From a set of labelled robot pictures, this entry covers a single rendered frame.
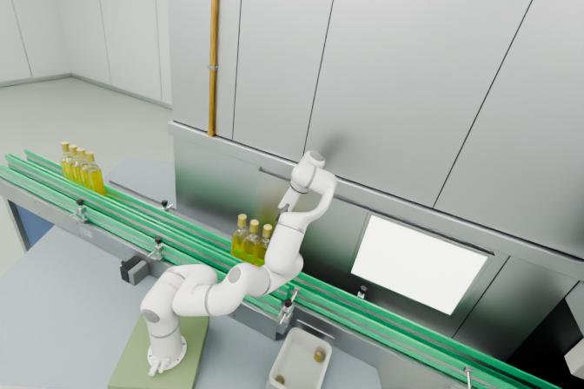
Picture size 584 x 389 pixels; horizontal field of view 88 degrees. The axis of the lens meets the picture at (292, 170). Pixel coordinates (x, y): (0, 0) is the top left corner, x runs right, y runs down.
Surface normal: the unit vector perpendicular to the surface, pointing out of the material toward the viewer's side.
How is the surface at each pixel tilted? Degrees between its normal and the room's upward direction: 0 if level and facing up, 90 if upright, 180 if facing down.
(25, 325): 0
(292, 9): 90
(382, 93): 90
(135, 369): 2
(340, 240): 90
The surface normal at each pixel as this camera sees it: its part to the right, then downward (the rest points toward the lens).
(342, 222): -0.39, 0.40
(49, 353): 0.15, -0.86
